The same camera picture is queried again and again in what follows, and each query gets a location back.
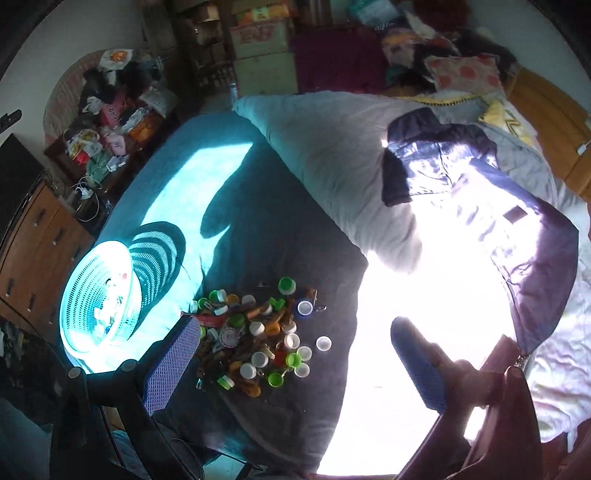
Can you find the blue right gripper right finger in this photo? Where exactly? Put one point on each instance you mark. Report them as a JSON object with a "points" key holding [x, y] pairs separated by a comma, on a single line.
{"points": [[435, 376]]}

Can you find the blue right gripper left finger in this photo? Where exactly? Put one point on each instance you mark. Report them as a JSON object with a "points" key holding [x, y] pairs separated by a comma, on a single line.
{"points": [[164, 363]]}

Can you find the red wrapper bar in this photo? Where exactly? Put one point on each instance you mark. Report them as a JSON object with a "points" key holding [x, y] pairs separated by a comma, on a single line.
{"points": [[211, 320]]}

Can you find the cyan perforated plastic basket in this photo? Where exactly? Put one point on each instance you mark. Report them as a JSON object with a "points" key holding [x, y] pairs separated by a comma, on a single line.
{"points": [[112, 290]]}

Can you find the lone white cap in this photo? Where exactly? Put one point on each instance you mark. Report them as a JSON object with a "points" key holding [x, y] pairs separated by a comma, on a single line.
{"points": [[323, 343]]}

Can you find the dark navy puffer jacket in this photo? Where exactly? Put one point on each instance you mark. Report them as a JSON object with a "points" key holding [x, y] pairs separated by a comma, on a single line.
{"points": [[533, 245]]}

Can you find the large green cap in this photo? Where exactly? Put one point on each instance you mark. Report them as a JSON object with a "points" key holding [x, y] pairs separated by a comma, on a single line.
{"points": [[287, 286]]}

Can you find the white cap blue rim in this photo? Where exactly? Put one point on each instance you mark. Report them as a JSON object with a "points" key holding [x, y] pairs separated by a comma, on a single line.
{"points": [[304, 308]]}

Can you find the blue bed blanket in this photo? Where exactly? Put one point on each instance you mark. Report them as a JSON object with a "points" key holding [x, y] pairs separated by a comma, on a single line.
{"points": [[247, 222]]}

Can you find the wooden drawer cabinet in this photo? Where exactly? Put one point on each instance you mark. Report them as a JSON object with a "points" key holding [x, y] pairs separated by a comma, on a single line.
{"points": [[37, 259]]}

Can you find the white power strip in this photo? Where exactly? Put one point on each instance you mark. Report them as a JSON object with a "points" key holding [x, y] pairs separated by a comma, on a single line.
{"points": [[85, 193]]}

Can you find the red white plastic bag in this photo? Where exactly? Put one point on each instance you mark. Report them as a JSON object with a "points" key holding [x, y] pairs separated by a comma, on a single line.
{"points": [[83, 146]]}

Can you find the grey duvet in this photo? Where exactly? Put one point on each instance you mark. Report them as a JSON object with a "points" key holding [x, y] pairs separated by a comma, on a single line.
{"points": [[334, 143]]}

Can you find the cluttered side table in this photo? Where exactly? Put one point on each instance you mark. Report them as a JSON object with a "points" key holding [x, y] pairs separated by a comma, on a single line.
{"points": [[121, 94]]}

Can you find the pink dotted pillow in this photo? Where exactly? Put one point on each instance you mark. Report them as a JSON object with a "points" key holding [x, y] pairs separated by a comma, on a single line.
{"points": [[477, 75]]}

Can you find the cardboard box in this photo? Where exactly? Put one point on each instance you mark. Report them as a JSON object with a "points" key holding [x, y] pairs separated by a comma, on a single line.
{"points": [[264, 64]]}

